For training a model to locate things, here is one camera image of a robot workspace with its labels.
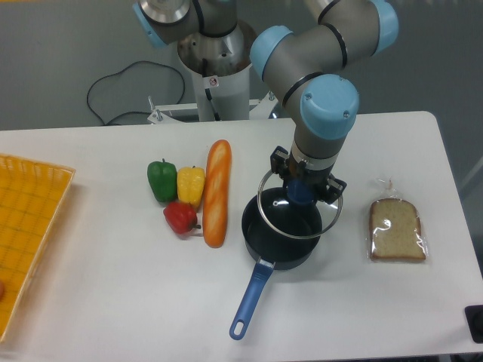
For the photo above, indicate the glass lid with blue knob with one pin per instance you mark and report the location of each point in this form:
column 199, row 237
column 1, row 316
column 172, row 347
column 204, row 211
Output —
column 287, row 203

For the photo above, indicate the green toy bell pepper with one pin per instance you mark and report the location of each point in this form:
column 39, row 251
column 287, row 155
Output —
column 162, row 178

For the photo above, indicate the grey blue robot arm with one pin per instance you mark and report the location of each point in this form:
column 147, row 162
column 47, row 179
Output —
column 302, row 70

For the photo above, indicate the bagged bread slice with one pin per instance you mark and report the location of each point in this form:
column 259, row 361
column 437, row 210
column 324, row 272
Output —
column 395, row 230

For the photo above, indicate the yellow toy bell pepper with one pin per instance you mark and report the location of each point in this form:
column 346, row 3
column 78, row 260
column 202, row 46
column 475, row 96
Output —
column 190, row 185

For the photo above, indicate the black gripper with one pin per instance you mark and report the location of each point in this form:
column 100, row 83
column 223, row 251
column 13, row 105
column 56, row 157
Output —
column 331, row 188

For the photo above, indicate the black device at table edge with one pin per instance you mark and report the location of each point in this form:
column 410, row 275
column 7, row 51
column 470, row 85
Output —
column 473, row 315

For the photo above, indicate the yellow woven basket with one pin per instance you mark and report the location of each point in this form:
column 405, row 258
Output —
column 32, row 194

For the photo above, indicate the red toy bell pepper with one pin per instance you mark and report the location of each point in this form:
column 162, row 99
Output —
column 181, row 217

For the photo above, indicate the orange toy baguette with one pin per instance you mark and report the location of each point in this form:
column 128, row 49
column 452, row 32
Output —
column 215, row 207

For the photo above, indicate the dark saucepan with blue handle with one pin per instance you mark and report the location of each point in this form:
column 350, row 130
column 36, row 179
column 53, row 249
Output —
column 279, row 235

